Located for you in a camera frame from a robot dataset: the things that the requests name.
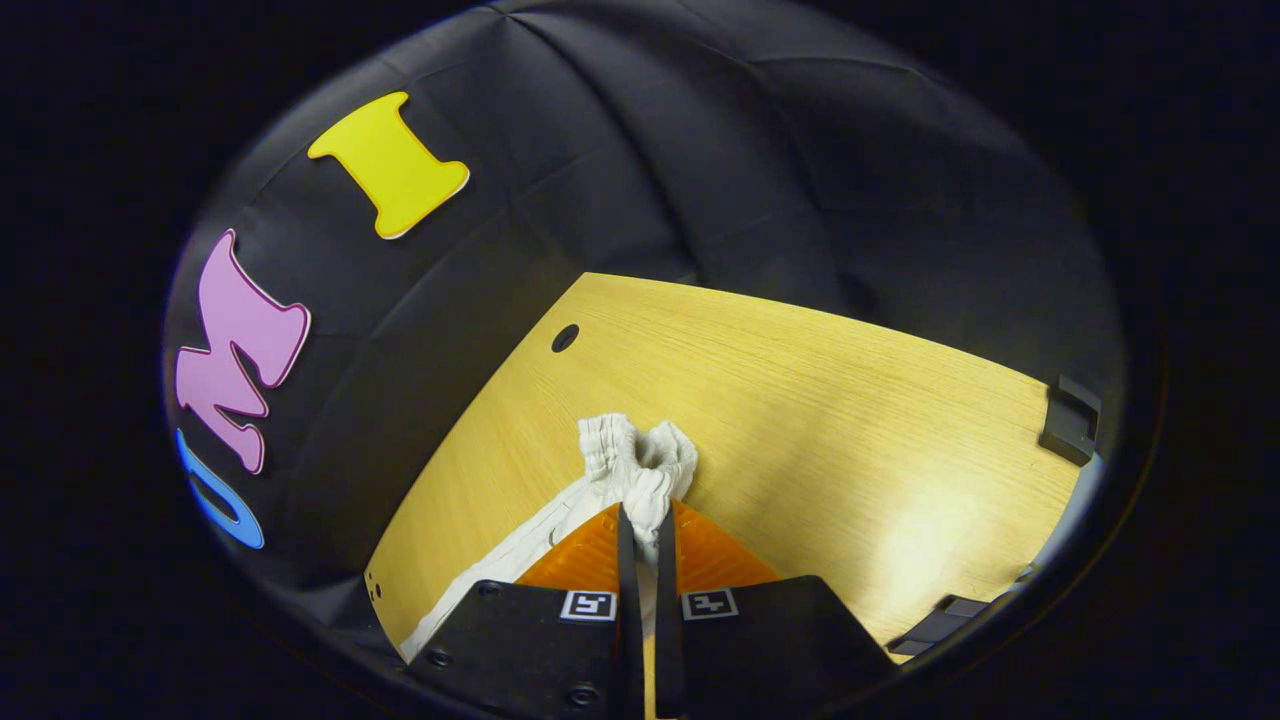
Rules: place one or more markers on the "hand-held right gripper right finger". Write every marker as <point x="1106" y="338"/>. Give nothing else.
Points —
<point x="668" y="620"/>

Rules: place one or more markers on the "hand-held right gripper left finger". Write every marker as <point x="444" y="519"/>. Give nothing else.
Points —
<point x="627" y="620"/>

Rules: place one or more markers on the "white jeans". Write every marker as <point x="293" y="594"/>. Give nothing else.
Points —
<point x="640" y="470"/>

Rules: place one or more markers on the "black backdrop cloth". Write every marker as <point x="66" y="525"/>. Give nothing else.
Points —
<point x="700" y="150"/>

